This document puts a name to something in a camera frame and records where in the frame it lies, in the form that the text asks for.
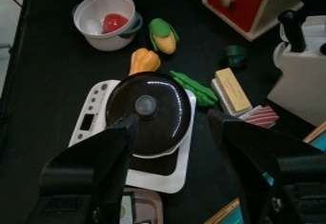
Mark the green toy pea pod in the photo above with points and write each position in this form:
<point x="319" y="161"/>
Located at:
<point x="195" y="88"/>

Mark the teal wooden-framed tray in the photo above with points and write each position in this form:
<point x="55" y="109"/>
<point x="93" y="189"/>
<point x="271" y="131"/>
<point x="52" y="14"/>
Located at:
<point x="318" y="140"/>

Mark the red striped toy bacon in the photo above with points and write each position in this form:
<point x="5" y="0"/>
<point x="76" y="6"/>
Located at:
<point x="260" y="116"/>

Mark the beige plastic tray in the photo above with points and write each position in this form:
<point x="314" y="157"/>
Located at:
<point x="146" y="207"/>

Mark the white toy knife block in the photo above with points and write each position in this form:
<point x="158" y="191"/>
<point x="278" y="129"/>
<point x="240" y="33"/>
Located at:
<point x="302" y="75"/>

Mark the red wooden drawer box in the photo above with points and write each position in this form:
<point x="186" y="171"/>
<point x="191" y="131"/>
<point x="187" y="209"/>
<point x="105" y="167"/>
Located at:
<point x="250" y="2"/>

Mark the red toy tomato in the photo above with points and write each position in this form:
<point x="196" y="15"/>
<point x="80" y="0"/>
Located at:
<point x="113" y="22"/>

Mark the orange toy bell pepper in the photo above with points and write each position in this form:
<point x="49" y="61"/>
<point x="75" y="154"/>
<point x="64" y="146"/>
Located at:
<point x="144" y="61"/>

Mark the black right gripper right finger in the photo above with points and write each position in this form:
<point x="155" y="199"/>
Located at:
<point x="254" y="158"/>

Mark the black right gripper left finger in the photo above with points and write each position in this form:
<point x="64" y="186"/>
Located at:
<point x="99" y="164"/>

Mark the white toy induction stove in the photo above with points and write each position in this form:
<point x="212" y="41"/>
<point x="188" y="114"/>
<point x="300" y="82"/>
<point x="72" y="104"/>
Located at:
<point x="170" y="170"/>

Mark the black pan lid with knob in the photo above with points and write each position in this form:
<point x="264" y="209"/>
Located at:
<point x="156" y="113"/>

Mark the toy corn with green husk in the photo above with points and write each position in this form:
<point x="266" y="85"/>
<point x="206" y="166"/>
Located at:
<point x="163" y="36"/>

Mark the dark green toy vegetable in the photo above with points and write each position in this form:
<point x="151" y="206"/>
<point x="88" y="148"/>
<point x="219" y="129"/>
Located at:
<point x="235" y="56"/>

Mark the white toy egg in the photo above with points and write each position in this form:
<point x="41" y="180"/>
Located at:
<point x="93" y="27"/>

